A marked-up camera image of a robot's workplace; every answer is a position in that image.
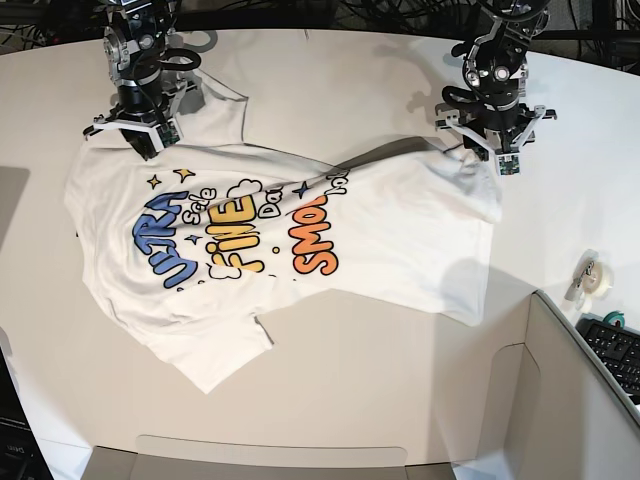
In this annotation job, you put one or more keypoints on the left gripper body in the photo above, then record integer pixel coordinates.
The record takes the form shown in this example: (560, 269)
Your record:
(492, 135)

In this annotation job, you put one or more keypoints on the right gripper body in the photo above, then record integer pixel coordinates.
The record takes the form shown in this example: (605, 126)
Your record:
(155, 106)

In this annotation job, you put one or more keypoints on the white printed t-shirt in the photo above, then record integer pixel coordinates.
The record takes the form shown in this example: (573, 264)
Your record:
(187, 250)

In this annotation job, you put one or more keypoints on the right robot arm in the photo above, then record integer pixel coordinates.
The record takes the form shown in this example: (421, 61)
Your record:
(151, 77)

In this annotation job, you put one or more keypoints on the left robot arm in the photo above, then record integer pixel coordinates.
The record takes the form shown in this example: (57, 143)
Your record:
(494, 64)

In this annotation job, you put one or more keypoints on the clear tape roll dispenser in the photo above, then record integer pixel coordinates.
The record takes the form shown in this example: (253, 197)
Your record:
(592, 279)

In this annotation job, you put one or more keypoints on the green tape roll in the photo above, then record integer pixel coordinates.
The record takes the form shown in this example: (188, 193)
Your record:
(616, 319)

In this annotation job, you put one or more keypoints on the black computer keyboard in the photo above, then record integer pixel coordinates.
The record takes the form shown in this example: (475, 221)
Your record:
(618, 350)

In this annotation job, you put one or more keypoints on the grey cardboard box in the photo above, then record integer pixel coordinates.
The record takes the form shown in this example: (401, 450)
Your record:
(553, 411)

